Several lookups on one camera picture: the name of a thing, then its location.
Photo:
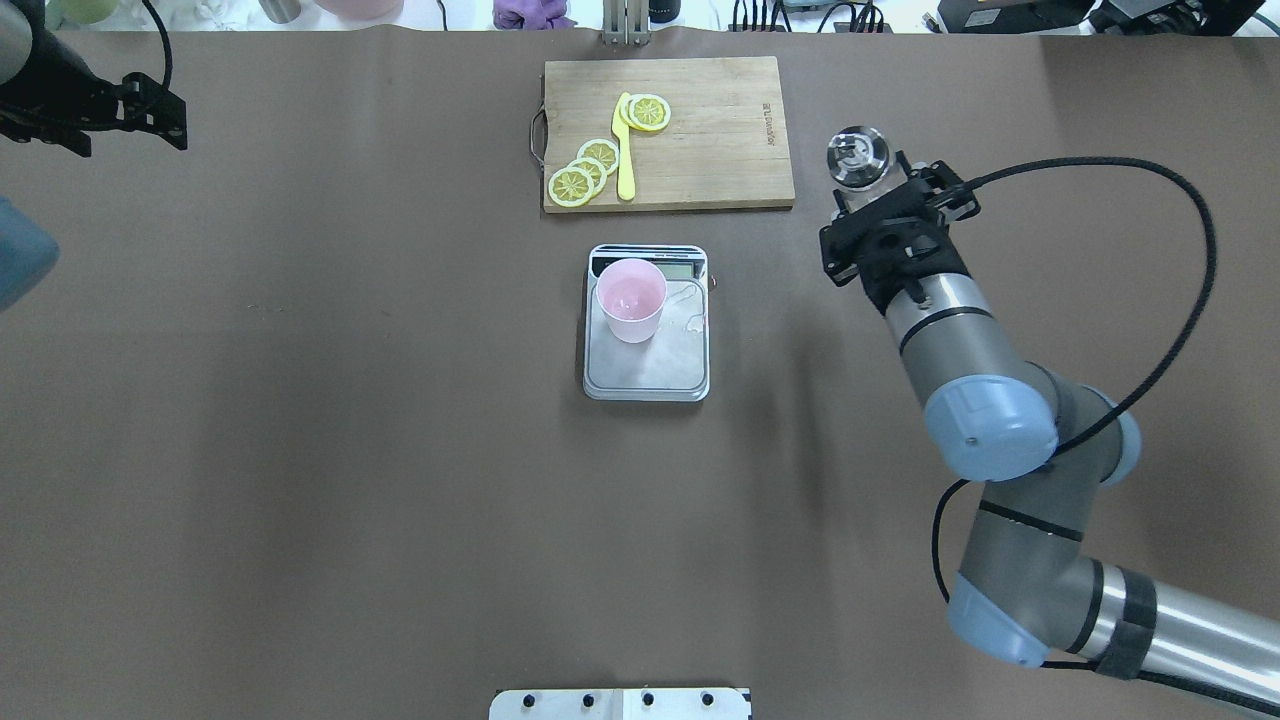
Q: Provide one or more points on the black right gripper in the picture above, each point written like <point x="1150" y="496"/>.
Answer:
<point x="938" y="262"/>

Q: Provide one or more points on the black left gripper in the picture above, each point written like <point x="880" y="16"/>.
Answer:
<point x="62" y="103"/>

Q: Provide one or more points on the glass sauce bottle steel spout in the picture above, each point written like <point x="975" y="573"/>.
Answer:
<point x="860" y="162"/>

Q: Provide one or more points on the pink plastic cup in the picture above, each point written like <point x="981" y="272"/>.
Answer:
<point x="631" y="292"/>

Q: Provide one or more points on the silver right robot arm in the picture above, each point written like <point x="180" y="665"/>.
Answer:
<point x="1039" y="445"/>

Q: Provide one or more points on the silver digital kitchen scale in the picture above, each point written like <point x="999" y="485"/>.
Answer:
<point x="674" y="365"/>

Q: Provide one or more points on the green bottle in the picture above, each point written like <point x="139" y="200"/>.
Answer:
<point x="79" y="12"/>

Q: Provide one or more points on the bamboo cutting board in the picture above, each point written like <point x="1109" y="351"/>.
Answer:
<point x="725" y="147"/>

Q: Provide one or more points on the black power strip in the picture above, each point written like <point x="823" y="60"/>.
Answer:
<point x="856" y="17"/>

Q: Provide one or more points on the yellow plastic knife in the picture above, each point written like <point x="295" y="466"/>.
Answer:
<point x="625" y="180"/>

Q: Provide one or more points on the lemon slice near knife blade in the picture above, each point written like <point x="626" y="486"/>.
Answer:
<point x="648" y="113"/>

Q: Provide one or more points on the black water bottle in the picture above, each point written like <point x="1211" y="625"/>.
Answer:
<point x="663" y="11"/>

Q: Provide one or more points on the lemon slice far end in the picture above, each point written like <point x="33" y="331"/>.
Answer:
<point x="569" y="188"/>

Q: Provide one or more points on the purple cloth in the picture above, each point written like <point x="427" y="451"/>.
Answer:
<point x="532" y="15"/>

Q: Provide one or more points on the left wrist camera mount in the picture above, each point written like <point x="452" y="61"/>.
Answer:
<point x="152" y="108"/>

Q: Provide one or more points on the aluminium frame post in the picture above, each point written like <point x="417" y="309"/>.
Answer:
<point x="625" y="23"/>

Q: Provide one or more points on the white pedestal column base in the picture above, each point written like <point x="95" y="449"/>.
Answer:
<point x="623" y="703"/>

